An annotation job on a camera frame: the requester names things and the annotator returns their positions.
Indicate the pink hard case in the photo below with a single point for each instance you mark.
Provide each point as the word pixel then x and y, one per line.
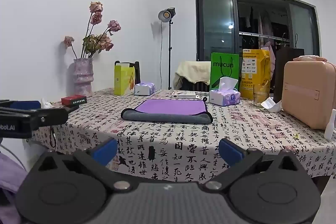
pixel 307 92

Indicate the white paper receipt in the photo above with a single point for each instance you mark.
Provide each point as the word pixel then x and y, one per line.
pixel 271 104

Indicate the small white bottle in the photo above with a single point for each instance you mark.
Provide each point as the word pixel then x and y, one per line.
pixel 330 127

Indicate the purple cloth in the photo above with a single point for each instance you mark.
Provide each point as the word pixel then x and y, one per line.
pixel 9 176

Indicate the hanging clothes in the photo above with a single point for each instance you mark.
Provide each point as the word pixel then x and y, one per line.
pixel 258 22

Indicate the black framed sliding window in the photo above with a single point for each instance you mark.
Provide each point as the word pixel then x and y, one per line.
pixel 218 24

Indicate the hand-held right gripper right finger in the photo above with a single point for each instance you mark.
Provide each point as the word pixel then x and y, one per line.
pixel 229 151

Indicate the flat white box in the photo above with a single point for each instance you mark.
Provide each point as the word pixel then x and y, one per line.
pixel 185 95

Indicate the purple and grey towel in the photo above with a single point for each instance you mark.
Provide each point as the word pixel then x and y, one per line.
pixel 170 108

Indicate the studio light on stand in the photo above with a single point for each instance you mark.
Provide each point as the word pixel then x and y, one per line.
pixel 169 37

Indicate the crumpled white tissue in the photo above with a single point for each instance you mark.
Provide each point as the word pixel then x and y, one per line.
pixel 46 103

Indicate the dried pink roses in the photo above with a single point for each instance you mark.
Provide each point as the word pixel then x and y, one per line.
pixel 101 41

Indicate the small purple tissue pack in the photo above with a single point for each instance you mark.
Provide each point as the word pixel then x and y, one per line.
pixel 143 88

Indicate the dark brown paper bag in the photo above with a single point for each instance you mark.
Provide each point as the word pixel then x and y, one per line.
pixel 284 58

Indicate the red box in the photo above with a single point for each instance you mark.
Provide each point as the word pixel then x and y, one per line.
pixel 74 100

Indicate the yellow-green carton box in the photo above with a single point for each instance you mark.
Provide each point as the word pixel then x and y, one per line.
pixel 122 79

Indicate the pink speckled vase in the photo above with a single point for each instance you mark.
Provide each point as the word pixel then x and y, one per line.
pixel 83 77

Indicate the printed tablecloth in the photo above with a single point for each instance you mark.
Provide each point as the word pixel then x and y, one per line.
pixel 189 145

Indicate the black chair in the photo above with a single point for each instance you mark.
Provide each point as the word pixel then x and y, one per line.
pixel 137 70

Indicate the chair with cream cloth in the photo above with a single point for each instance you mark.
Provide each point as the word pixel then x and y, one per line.
pixel 191 70

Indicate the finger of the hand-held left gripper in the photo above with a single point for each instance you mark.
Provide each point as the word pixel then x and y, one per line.
pixel 50 116
pixel 25 104

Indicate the yellow paper bag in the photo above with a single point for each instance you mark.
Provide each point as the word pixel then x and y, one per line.
pixel 256 69

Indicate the green paper bag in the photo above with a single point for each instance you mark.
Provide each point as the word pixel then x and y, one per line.
pixel 224 66

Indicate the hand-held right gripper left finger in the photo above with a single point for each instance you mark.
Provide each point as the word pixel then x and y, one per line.
pixel 108 151

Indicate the purple tissue pack with tissue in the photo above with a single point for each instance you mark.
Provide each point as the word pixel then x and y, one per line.
pixel 224 96

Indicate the clear glass cup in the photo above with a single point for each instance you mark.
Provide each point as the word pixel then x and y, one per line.
pixel 260 96

